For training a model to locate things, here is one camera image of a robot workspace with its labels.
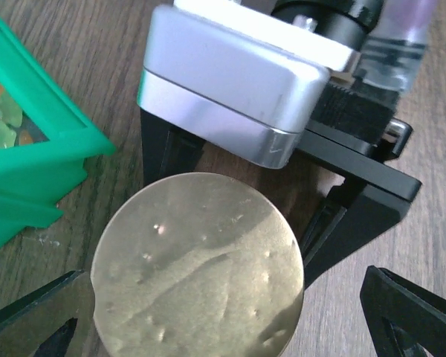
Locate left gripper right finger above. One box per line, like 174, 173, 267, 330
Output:
360, 266, 446, 356

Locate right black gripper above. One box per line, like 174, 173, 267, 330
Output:
139, 81, 423, 291

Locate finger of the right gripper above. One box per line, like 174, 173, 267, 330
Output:
140, 109, 206, 186

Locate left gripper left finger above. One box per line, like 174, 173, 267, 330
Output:
0, 271, 94, 356

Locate gold jar lid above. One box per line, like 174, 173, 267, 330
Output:
91, 173, 305, 356

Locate green bin star gummies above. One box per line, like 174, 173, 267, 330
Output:
0, 18, 115, 247

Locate pile of star gummies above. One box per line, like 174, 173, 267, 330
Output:
0, 83, 38, 149

